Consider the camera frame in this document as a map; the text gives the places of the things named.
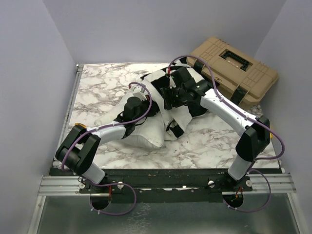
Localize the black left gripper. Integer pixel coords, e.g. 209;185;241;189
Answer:
133;95;162;124

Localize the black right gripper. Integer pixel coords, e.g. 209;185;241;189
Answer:
161;84;188;110

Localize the black and white checkered pillowcase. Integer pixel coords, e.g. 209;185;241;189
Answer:
140;57;212;141

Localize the white pillow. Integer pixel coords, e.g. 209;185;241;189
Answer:
94;91;165;150

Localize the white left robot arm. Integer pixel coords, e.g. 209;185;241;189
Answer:
55;97;159;193

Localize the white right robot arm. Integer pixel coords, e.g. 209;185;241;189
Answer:
160;80;271;191

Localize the tan plastic toolbox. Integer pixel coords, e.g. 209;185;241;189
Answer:
191;37;278;110

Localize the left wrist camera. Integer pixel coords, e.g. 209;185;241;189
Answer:
123;84;151;120

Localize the aluminium left side rail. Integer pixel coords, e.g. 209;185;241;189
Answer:
52;64;85;169

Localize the black front mounting rail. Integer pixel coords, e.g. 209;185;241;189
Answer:
48;166;261;204

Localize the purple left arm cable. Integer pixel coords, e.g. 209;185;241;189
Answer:
60;82;153;215

